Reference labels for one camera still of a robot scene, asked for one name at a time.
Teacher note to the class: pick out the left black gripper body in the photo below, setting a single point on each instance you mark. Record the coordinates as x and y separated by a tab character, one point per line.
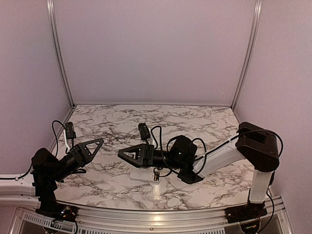
80	159

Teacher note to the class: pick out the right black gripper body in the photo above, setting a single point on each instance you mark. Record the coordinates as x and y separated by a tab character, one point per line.
149	158

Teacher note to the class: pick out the white remote control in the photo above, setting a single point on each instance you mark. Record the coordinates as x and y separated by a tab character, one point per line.
144	175

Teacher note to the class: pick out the silver pen tool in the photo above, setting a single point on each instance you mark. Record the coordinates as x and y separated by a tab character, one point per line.
117	151

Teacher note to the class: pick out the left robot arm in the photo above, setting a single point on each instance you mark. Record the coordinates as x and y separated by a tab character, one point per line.
36	187

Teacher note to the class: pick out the battery in remote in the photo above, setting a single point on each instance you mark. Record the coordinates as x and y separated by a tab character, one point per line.
156	177

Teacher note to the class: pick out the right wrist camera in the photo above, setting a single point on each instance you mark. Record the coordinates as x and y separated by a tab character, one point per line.
145	133

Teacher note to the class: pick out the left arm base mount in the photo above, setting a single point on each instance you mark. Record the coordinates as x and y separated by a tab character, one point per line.
58	211

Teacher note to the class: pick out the front aluminium rail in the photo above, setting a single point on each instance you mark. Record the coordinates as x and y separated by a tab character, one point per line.
95	220

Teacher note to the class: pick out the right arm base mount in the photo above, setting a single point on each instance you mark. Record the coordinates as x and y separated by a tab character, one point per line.
245	212

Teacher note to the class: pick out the left aluminium frame post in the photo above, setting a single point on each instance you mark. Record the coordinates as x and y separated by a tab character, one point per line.
55	36

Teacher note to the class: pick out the aluminium frame post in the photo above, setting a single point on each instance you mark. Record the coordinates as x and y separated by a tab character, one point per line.
249	52
55	36

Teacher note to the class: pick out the right aluminium frame post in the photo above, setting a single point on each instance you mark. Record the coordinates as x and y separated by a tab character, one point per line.
249	52

